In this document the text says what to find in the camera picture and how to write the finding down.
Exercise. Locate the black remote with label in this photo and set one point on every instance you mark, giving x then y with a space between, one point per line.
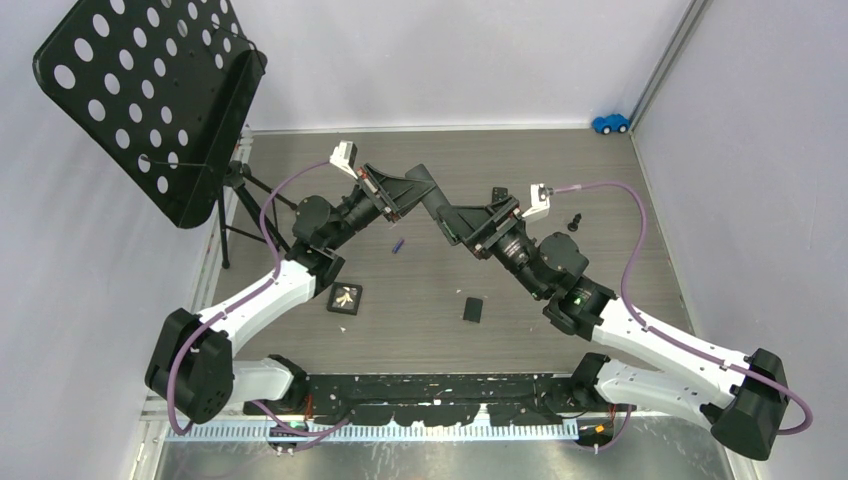
499 194

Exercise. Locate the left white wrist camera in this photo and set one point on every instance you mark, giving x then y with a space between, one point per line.
343 158

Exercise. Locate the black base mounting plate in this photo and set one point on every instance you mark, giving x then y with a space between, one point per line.
437 400

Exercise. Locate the blue toy car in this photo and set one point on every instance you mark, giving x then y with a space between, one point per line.
608 124

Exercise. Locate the small black square tray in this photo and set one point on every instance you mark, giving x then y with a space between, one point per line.
344 298

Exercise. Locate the small black knob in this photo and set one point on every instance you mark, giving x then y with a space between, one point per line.
573 225

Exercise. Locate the black perforated music stand tray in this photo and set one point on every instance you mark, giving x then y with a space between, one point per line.
164 87

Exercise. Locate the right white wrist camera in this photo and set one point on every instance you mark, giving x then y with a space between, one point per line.
540 202

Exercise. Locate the black remote plain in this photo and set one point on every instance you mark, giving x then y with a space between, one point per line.
434 200

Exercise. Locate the blue purple battery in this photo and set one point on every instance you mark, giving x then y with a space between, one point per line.
398 245

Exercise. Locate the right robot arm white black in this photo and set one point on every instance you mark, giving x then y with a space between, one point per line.
740 399

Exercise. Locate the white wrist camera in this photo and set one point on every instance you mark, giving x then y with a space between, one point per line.
343 158
540 202

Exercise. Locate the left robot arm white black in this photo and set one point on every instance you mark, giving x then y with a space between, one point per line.
193 365

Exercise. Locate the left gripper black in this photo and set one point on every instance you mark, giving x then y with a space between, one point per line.
406 192

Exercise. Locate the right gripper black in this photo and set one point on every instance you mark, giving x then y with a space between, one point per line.
479 227

